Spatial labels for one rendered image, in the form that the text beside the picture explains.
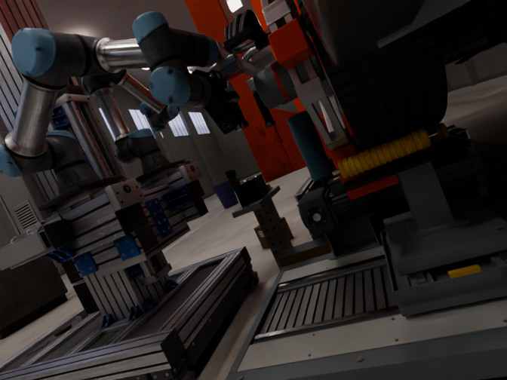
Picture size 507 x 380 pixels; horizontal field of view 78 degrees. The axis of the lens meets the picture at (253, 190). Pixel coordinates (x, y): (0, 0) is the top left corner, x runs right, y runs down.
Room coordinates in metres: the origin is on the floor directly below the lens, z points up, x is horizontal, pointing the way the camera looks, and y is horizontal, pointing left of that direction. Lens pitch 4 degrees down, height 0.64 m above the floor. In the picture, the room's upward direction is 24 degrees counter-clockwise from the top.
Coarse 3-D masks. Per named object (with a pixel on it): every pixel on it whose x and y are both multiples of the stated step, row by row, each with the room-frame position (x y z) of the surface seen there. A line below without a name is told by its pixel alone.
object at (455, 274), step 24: (384, 240) 1.21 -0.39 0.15; (456, 264) 0.84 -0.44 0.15; (480, 264) 0.79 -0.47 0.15; (504, 264) 0.72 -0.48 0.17; (408, 288) 0.79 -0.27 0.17; (432, 288) 0.77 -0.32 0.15; (456, 288) 0.75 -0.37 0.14; (480, 288) 0.73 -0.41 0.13; (504, 288) 0.72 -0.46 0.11; (408, 312) 0.80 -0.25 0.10
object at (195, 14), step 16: (192, 0) 1.59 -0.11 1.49; (208, 0) 1.56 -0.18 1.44; (224, 0) 1.65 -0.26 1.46; (192, 16) 1.60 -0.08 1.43; (208, 16) 1.57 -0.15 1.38; (224, 16) 1.54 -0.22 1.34; (208, 32) 1.58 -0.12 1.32; (240, 80) 1.57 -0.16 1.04; (240, 96) 1.58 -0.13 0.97; (256, 112) 1.56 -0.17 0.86; (256, 128) 1.57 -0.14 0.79; (272, 128) 1.55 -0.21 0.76; (256, 144) 1.58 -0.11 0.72; (272, 144) 1.55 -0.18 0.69; (256, 160) 1.60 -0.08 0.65; (272, 160) 1.57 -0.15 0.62; (272, 176) 1.58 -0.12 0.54
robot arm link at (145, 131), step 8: (144, 128) 1.65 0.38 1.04; (136, 136) 1.62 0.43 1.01; (144, 136) 1.62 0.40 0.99; (152, 136) 1.66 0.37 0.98; (128, 144) 1.66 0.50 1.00; (136, 144) 1.63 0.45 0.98; (144, 144) 1.62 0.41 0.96; (152, 144) 1.64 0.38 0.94; (136, 152) 1.66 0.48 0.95; (144, 152) 1.62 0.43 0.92
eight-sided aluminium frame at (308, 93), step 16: (272, 0) 1.01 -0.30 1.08; (272, 16) 0.79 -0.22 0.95; (288, 16) 0.78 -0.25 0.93; (304, 64) 0.78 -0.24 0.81; (304, 80) 0.81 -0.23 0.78; (320, 80) 0.77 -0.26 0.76; (304, 96) 0.79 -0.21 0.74; (320, 96) 0.79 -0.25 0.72; (336, 112) 1.18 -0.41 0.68; (320, 128) 0.87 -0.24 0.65; (336, 128) 0.88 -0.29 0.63; (336, 144) 0.92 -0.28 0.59
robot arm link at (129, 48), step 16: (192, 32) 0.76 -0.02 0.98; (96, 48) 0.91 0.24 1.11; (112, 48) 0.89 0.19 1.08; (128, 48) 0.86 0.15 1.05; (208, 48) 0.78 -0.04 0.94; (96, 64) 0.93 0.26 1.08; (112, 64) 0.92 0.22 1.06; (128, 64) 0.89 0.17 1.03; (144, 64) 0.86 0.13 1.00; (192, 64) 0.77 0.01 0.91; (208, 64) 0.82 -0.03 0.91
